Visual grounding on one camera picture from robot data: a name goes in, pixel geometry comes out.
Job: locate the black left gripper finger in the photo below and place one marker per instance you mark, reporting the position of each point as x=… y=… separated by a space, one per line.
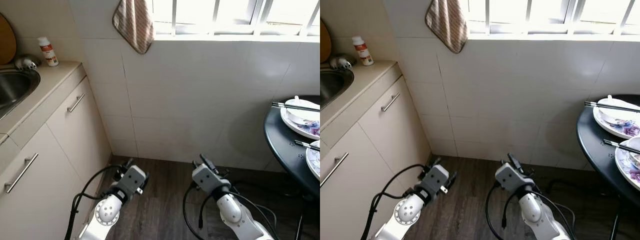
x=435 y=162
x=452 y=180
x=146 y=180
x=128 y=163

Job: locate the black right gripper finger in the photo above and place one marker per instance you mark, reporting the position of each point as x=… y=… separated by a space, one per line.
x=208 y=161
x=514 y=160

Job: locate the large floral white plate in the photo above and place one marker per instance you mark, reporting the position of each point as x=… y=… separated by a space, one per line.
x=627 y=175
x=314 y=160

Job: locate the white ceramic bowl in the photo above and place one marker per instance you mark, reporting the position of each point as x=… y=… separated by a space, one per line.
x=635 y=159
x=617 y=117
x=302 y=117

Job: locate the beige kitchen cabinet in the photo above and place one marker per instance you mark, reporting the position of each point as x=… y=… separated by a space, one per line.
x=380 y=140
x=60 y=145

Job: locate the stainless steel kitchen sink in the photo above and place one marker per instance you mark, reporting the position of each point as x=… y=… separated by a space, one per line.
x=332 y=85
x=12 y=87

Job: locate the black round table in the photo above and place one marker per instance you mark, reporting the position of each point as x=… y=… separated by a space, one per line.
x=595 y=145
x=285 y=150

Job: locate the black table leg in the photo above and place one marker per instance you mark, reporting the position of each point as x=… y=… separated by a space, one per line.
x=300 y=220
x=616 y=220

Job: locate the small floral white plate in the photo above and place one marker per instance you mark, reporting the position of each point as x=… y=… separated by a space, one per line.
x=300 y=129
x=612 y=130

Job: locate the white ceramic spoon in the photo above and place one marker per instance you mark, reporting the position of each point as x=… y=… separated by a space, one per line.
x=611 y=100
x=298 y=100

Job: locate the white bottle red label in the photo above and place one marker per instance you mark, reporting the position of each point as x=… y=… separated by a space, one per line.
x=363 y=51
x=48 y=52

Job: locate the silver metal scourer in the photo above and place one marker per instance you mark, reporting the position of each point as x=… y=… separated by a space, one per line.
x=341 y=62
x=26 y=62

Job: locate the brown striped hanging towel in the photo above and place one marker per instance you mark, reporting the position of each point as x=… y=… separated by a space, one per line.
x=446 y=25
x=134 y=25

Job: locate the wooden cutting board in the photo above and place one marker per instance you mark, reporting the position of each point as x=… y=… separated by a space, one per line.
x=324 y=42
x=6 y=40

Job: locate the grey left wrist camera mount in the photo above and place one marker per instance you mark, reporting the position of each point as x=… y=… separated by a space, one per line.
x=132 y=179
x=436 y=177

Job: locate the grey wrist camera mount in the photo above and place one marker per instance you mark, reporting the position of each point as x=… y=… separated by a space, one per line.
x=436 y=177
x=509 y=176
x=132 y=179
x=205 y=176

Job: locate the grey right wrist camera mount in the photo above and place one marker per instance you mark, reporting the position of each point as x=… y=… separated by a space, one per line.
x=205 y=176
x=509 y=176

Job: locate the white barred window frame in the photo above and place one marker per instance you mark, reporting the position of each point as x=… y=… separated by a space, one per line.
x=225 y=30
x=540 y=30

